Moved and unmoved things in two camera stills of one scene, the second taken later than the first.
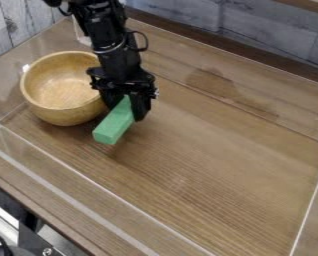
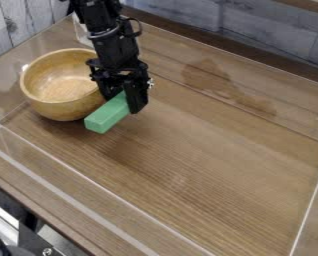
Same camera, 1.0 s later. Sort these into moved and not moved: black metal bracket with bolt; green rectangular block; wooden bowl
Moved: green rectangular block
Not moved: black metal bracket with bolt; wooden bowl
